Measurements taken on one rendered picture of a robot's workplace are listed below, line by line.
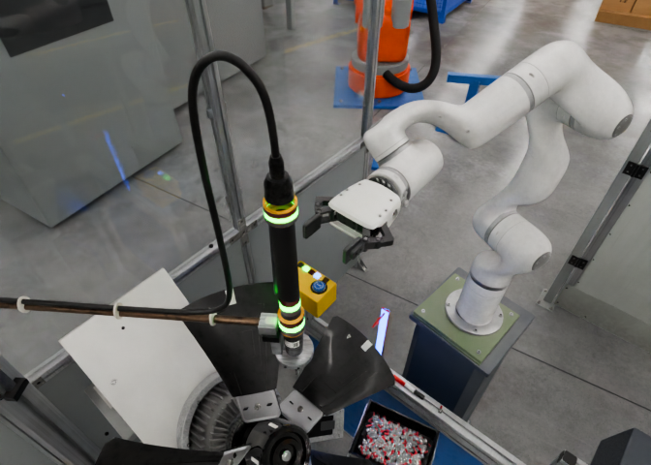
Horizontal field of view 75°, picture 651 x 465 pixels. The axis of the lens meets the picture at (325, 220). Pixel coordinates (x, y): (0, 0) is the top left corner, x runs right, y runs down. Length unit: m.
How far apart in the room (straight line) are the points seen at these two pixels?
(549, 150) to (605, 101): 0.17
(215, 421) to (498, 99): 0.90
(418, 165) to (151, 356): 0.75
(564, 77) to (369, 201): 0.45
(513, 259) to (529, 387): 1.45
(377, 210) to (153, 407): 0.71
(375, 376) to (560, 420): 1.58
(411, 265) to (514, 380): 0.90
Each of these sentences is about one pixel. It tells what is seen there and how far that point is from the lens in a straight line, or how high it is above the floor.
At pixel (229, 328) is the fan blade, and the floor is 1.38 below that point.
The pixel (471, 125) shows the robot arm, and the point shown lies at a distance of 0.85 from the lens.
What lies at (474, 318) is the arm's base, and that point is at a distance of 1.48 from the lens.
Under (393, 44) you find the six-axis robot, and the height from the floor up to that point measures 0.58.
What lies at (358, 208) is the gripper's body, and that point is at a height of 1.68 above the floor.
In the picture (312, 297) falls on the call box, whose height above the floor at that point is 1.07.
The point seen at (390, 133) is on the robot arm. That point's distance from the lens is 0.81.
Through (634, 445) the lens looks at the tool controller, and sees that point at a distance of 1.14.
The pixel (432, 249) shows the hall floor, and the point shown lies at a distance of 3.02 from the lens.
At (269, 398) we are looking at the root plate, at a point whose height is 1.27.
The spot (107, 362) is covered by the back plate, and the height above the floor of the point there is 1.29.
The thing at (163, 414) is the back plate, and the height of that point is 1.15.
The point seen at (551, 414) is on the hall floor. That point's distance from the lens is 2.58.
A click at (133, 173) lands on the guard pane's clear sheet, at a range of 1.30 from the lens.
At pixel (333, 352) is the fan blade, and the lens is 1.12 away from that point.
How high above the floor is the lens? 2.16
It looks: 43 degrees down
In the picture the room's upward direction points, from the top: straight up
